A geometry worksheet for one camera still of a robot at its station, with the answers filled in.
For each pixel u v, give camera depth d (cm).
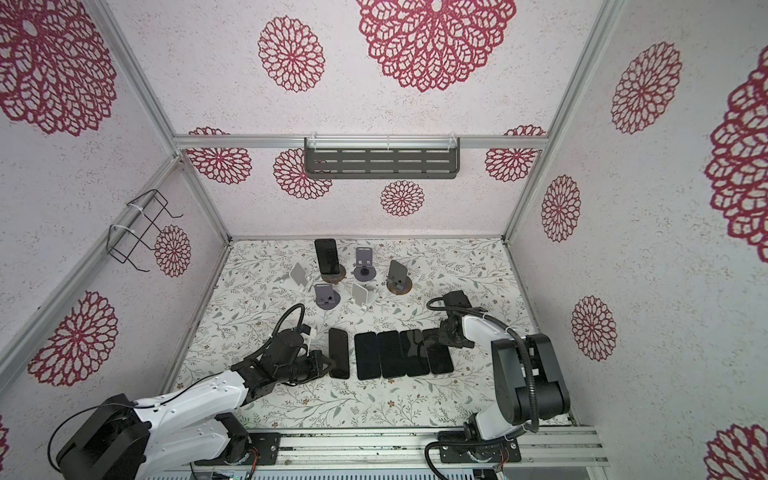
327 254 100
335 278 108
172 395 49
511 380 46
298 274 102
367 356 91
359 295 100
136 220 77
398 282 101
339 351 88
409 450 76
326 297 98
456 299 78
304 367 73
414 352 106
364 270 109
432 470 69
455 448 75
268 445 74
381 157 93
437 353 88
